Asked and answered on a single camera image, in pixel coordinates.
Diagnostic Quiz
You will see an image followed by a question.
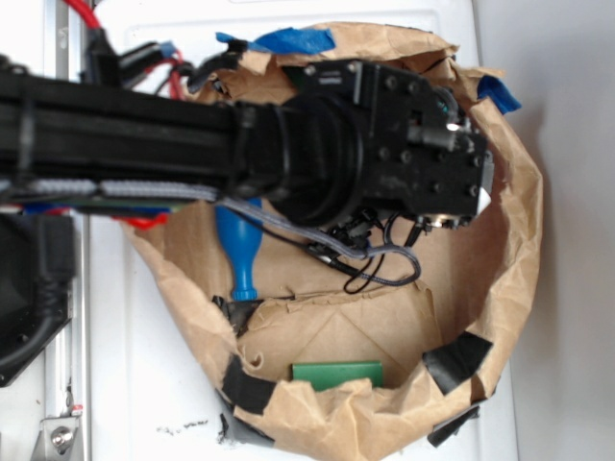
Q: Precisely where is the blue painter tape strip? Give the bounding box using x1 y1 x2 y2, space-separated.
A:
215 27 336 55

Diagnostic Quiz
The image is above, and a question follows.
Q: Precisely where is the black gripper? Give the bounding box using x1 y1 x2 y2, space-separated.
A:
303 60 493 228

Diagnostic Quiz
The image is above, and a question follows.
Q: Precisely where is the red cable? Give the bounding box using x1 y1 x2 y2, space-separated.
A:
63 0 193 100

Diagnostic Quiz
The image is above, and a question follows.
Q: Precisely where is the grey braided cable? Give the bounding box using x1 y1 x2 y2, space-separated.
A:
0 179 423 289

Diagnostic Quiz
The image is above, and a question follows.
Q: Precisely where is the blue toy bottle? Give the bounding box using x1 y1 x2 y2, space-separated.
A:
214 206 262 302

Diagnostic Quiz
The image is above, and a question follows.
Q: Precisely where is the green rectangular block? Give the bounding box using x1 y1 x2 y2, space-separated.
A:
291 361 383 392

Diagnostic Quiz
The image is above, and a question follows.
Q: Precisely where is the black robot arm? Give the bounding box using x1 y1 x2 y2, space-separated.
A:
1 61 494 228

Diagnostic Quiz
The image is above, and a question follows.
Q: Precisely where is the aluminium frame rail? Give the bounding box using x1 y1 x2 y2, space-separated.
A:
35 1 92 460

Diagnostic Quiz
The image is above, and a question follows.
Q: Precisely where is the brown paper bag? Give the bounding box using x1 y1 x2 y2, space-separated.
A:
126 22 543 460

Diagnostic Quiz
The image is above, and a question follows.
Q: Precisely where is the blue tape piece on rim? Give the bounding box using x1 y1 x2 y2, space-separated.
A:
477 75 522 115

